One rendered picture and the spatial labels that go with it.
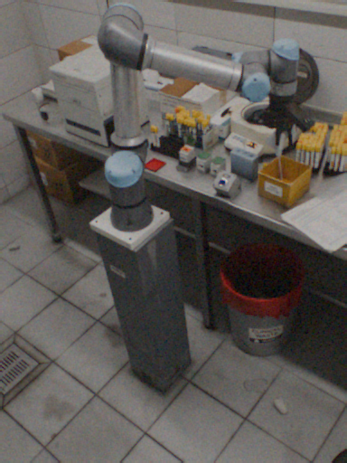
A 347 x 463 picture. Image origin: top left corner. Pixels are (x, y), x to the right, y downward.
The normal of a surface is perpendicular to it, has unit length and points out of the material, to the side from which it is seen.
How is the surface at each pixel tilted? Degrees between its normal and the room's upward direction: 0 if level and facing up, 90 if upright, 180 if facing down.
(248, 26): 90
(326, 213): 1
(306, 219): 1
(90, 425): 0
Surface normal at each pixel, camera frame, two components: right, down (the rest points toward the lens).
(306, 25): -0.63, 0.57
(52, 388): -0.10, -0.74
